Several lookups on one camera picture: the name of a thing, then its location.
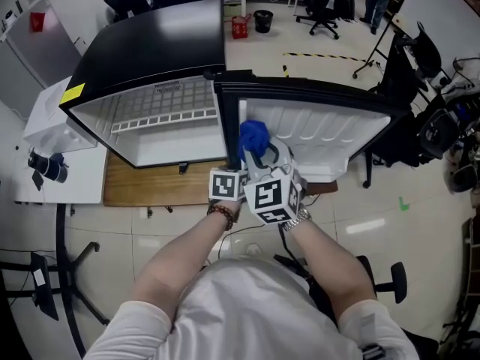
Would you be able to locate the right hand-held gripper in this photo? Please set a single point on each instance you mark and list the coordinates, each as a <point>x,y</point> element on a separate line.
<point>273,197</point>

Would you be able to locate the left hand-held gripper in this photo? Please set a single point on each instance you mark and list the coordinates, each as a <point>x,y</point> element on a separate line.
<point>225,186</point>

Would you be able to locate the blue cleaning cloth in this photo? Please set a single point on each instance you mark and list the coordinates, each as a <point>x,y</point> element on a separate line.
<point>255,135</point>

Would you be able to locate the black mini fridge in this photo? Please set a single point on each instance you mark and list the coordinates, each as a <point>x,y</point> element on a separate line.
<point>150,43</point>

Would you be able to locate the person's right forearm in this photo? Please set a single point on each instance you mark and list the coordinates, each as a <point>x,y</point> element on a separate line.
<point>330,268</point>

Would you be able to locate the person's left forearm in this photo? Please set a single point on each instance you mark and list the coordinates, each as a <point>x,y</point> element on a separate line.
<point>176,264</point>

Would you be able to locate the person's left hand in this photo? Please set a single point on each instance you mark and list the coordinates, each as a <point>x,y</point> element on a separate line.
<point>225,204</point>

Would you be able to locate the silver wristwatch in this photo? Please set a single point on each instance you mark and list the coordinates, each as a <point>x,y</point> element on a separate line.
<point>298,219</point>

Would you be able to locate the wooden top table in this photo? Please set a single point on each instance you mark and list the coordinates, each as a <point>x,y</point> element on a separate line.
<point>157,189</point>

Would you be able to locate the person's white right shoe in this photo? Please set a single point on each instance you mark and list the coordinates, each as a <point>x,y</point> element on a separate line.
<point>254,249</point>

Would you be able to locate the white fridge shelf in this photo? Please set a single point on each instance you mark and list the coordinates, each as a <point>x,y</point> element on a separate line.
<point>165,118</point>

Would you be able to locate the black waist pack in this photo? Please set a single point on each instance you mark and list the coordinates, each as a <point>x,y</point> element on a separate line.
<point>292,266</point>

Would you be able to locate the yellow black floor tape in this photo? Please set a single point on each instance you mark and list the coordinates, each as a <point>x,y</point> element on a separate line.
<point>322,56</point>

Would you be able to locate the person's white shirt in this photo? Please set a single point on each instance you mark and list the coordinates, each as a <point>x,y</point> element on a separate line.
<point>255,313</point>

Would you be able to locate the red basket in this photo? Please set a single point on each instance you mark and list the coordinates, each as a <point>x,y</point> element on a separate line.
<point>240,28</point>

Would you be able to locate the black waste bin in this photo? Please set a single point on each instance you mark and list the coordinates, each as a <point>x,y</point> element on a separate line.
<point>263,21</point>

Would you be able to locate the white table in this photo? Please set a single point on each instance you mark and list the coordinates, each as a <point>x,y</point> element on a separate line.
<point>82,178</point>

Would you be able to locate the yellow warning sticker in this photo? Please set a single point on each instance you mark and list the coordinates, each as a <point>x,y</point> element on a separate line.
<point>73,94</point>

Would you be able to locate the black table base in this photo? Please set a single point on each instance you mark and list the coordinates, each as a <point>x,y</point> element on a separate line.
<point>65,268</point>

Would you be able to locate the black smartphone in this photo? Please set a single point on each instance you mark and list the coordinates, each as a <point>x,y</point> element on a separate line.
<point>37,180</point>

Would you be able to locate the white microwave oven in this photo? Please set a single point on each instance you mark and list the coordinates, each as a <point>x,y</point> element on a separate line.
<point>48,118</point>

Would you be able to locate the black box with white label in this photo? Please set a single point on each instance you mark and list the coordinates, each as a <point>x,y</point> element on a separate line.
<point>43,283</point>

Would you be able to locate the whiteboard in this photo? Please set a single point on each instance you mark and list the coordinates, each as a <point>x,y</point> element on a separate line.
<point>438,17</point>

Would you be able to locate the tall grey fridge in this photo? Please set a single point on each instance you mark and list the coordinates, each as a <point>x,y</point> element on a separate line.
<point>33,62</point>

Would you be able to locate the red paper sheet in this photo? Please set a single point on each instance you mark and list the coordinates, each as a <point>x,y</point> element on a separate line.
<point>37,21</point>

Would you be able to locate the black camera on table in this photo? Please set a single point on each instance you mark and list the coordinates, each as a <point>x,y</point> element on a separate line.
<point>50,167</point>

